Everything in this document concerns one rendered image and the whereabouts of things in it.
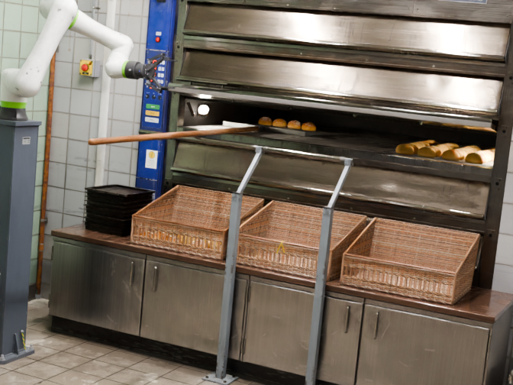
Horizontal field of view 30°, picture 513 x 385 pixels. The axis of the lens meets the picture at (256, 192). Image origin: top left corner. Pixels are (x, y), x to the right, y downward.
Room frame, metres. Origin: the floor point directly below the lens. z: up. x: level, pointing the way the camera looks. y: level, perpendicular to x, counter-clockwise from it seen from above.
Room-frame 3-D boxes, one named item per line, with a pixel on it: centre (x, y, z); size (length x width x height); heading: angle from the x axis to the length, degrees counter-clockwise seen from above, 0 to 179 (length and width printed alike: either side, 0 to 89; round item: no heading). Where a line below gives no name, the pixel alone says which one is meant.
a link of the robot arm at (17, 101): (4.70, 1.23, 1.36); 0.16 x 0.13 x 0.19; 35
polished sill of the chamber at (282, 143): (5.11, -0.34, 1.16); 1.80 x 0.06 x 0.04; 65
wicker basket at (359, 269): (4.59, -0.78, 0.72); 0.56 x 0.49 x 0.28; 66
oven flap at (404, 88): (5.09, -0.33, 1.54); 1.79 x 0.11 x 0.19; 65
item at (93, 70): (5.68, 1.05, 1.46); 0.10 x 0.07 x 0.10; 65
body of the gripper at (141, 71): (4.91, 0.62, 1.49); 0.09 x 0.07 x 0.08; 65
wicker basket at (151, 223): (5.09, 0.30, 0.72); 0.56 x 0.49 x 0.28; 66
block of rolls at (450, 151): (5.25, -1.04, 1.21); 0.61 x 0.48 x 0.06; 155
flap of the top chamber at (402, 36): (5.09, -0.33, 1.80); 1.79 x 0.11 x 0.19; 65
